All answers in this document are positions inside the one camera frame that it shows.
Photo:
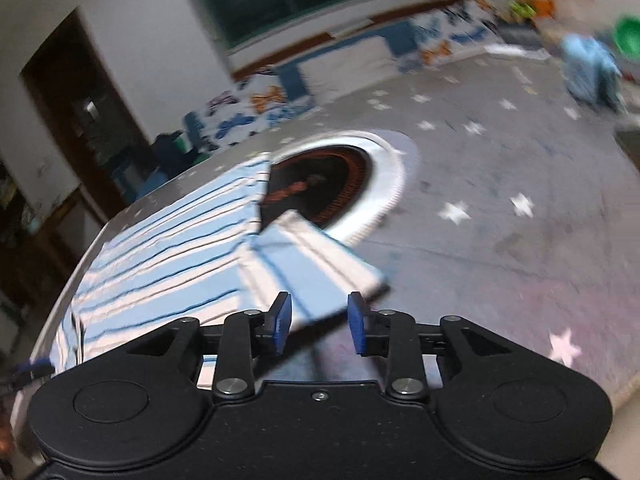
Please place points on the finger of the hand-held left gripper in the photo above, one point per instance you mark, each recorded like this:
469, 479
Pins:
36, 367

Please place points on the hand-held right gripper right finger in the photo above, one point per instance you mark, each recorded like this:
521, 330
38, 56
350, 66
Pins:
356, 325

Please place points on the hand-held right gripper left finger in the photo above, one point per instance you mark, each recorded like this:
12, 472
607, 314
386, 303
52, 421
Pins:
281, 324

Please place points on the light blue striped shirt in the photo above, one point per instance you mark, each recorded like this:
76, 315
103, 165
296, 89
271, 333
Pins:
175, 260

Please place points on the grey star-print blanket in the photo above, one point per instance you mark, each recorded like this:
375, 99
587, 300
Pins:
500, 260

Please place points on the dark blue bag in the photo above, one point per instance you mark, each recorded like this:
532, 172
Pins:
170, 152

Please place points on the white and blue pillow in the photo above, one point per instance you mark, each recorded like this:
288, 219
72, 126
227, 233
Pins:
345, 70

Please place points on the dark wooden doorway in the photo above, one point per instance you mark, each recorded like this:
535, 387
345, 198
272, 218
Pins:
75, 110

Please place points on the light blue cloth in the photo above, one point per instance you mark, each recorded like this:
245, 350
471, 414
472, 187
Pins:
587, 67

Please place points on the yellow-green toy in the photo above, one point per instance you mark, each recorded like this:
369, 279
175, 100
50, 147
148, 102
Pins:
520, 10

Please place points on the orange toy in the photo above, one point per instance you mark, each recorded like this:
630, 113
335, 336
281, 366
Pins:
544, 6

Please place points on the green basin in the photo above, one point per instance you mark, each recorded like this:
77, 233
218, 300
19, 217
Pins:
629, 34

